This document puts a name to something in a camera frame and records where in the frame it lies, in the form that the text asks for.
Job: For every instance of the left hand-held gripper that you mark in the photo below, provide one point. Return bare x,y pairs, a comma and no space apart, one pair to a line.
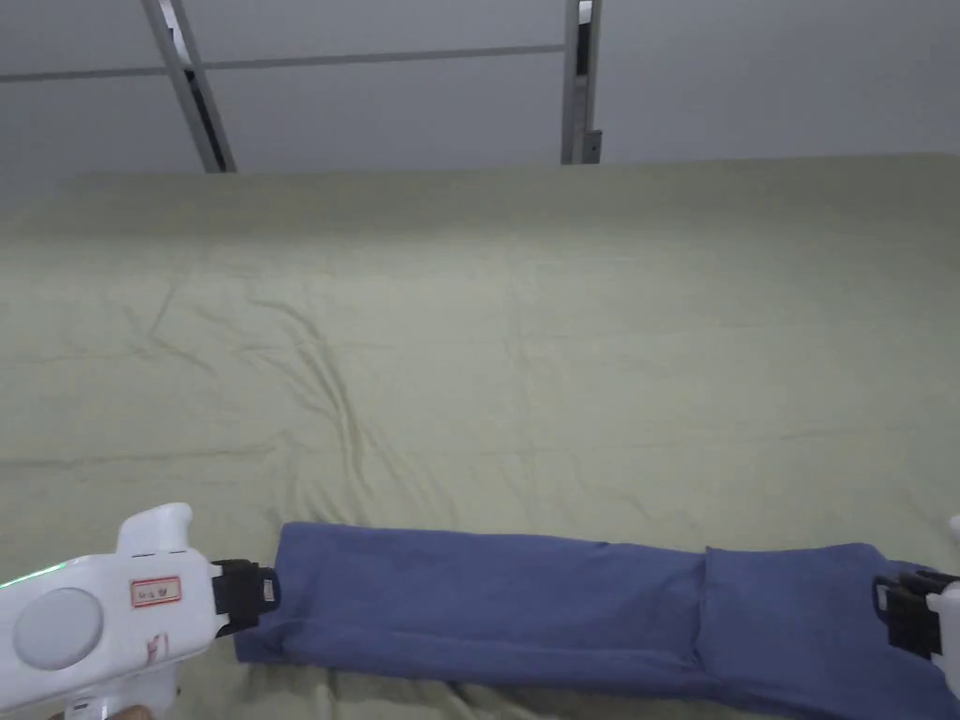
112,622

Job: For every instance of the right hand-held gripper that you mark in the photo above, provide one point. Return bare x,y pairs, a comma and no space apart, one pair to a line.
919,619

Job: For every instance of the dark blue shirt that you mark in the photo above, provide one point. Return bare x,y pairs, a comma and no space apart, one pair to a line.
525,600

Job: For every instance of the person's left hand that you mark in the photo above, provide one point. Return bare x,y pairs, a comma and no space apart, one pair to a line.
124,712

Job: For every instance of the bed with pale green sheet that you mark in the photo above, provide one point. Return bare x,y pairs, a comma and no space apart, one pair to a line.
480,337

